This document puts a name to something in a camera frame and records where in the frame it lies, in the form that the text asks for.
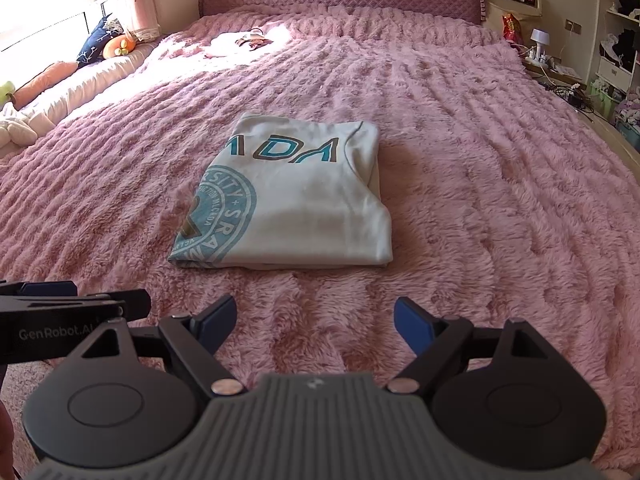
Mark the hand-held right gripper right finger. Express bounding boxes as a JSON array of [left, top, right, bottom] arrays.
[[385, 296, 556, 396]]

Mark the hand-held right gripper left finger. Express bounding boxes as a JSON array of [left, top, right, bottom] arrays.
[[75, 294, 248, 398]]

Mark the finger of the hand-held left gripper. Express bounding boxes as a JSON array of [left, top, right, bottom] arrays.
[[87, 289, 152, 321], [0, 280, 77, 297]]

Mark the white printed sweatshirt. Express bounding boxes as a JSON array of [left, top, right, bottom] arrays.
[[167, 112, 393, 271]]

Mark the person's left forearm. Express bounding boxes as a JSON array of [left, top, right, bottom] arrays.
[[0, 402, 16, 480]]

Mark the pink fluffy blanket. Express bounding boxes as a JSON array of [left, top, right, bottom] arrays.
[[0, 2, 640, 480]]

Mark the white fluffy cloth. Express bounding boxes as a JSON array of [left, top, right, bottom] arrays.
[[0, 102, 48, 158]]

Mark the orange bolster pillow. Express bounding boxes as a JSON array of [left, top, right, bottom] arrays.
[[12, 60, 81, 108]]

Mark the white window seat cushion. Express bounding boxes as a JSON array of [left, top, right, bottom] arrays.
[[15, 42, 161, 126]]

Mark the orange plush toy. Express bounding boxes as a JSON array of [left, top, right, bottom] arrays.
[[102, 34, 137, 58]]

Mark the dark blue floral pillow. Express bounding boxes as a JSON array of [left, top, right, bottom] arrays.
[[77, 15, 126, 68]]

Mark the small pink white garment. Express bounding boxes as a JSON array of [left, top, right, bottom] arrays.
[[207, 31, 273, 56]]

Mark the blue storage bin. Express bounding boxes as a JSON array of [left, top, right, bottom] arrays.
[[617, 120, 640, 151]]

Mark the window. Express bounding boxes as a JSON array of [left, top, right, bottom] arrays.
[[0, 0, 116, 53]]

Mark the wooden nightstand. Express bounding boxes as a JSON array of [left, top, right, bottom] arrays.
[[522, 55, 586, 86]]

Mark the green storage bin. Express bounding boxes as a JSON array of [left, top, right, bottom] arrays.
[[590, 80, 623, 121]]

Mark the red snack bag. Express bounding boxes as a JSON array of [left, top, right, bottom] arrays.
[[502, 12, 525, 46]]

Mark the white storage box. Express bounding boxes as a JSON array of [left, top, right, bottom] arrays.
[[597, 57, 633, 91]]

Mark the white open wardrobe shelving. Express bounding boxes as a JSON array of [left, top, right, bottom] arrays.
[[590, 0, 640, 126]]

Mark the wooden bed frame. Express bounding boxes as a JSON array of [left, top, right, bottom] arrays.
[[545, 85, 640, 171]]

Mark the tangle of black cables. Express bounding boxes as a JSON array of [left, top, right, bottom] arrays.
[[545, 82, 596, 111]]

